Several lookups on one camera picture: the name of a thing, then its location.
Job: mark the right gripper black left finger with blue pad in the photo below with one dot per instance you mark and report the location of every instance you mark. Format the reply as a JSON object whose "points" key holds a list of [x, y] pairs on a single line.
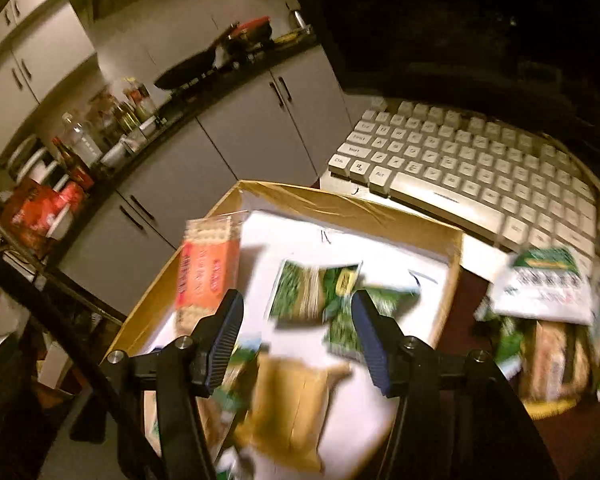
{"points": [[153, 397]]}

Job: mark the black frying pan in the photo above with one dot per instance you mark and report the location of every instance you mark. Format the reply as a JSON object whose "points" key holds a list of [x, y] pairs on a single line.
{"points": [[193, 67]]}

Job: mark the dark sauce bottle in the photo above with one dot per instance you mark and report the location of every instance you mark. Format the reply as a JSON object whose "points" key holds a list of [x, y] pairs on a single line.
{"points": [[76, 167]]}

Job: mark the orange soda cracker pack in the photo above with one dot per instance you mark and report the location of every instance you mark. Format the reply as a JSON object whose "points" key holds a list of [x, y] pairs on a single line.
{"points": [[208, 267]]}

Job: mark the white green medicine box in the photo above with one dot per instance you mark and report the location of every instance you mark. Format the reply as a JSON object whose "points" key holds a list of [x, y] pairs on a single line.
{"points": [[543, 284]]}

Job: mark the white computer keyboard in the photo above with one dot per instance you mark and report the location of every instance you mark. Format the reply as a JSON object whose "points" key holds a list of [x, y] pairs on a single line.
{"points": [[506, 186]]}

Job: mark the red lidded pot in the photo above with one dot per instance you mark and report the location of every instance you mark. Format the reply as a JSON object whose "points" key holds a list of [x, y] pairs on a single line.
{"points": [[247, 36]]}

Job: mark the tan snack packet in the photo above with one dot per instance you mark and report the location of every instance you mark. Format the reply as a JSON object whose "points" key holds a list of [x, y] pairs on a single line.
{"points": [[287, 412]]}

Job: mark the olive green peas bag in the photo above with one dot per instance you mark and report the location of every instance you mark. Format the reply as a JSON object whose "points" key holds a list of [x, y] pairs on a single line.
{"points": [[311, 295]]}

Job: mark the round cracker green pack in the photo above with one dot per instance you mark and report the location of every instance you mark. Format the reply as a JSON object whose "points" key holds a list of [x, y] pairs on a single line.
{"points": [[240, 376]]}

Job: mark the black computer monitor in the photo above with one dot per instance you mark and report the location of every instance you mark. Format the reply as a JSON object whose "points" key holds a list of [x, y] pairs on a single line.
{"points": [[531, 60]]}

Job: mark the clear plastic bottle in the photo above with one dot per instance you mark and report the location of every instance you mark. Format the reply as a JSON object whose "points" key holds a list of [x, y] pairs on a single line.
{"points": [[79, 137]]}

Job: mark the cardboard box tray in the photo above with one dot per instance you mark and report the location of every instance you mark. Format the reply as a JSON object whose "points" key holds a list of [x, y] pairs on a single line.
{"points": [[318, 228]]}

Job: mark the red snack bag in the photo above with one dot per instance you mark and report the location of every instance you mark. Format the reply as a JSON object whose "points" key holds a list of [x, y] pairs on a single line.
{"points": [[32, 209]]}

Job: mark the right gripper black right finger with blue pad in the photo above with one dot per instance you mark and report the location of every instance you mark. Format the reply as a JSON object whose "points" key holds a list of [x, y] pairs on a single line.
{"points": [[457, 418]]}

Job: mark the green peas snack bag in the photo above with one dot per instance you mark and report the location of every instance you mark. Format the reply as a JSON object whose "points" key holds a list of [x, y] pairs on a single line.
{"points": [[341, 338]]}

